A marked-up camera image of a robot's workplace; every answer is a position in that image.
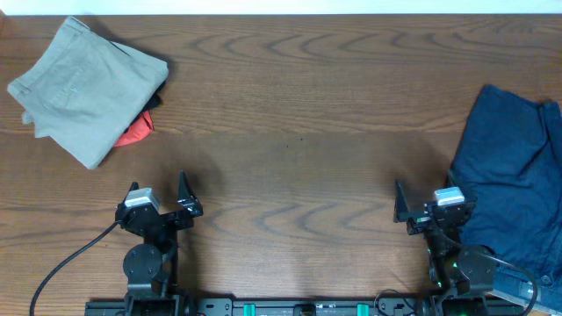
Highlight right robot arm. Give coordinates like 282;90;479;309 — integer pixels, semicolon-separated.
394;183;495;315

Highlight red folded garment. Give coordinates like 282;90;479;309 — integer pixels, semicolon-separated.
113;111;155;147

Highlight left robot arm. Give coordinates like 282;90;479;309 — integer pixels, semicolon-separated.
115;171;203;316

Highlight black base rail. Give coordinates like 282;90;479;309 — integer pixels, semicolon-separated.
84;296;524;316

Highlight folded beige shorts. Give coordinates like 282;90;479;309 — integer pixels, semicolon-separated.
7;17;169;169

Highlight black folded garment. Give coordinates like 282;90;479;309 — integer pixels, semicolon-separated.
125;82;166;133

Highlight navy blue shorts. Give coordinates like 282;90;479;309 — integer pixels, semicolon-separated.
451;85;561;314

